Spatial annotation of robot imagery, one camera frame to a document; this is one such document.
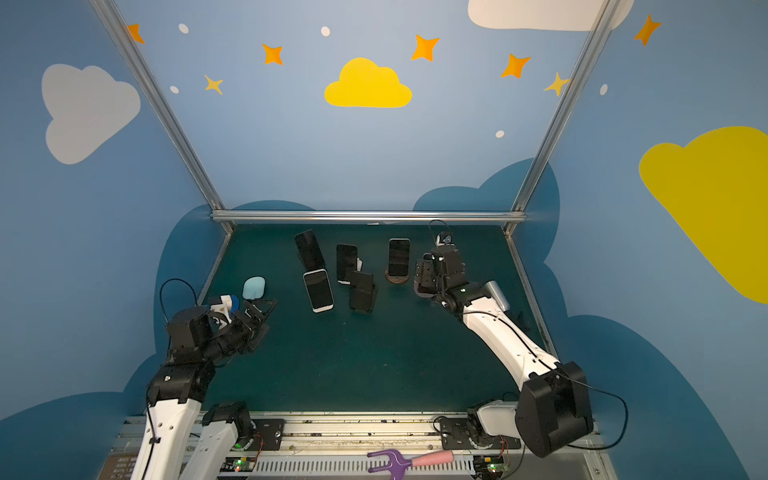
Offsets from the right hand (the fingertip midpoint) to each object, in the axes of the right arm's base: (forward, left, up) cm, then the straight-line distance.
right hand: (438, 260), depth 85 cm
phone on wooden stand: (+10, +11, -9) cm, 18 cm away
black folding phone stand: (+15, +45, -17) cm, 51 cm away
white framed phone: (+2, +39, -22) cm, 45 cm away
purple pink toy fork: (-47, +9, -20) cm, 52 cm away
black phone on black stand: (+16, +46, -18) cm, 51 cm away
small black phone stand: (-4, +23, -17) cm, 29 cm away
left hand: (-20, +41, +1) cm, 45 cm away
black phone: (-1, +23, -10) cm, 25 cm away
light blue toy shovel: (0, +61, -19) cm, 64 cm away
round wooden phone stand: (+8, +12, -22) cm, 26 cm away
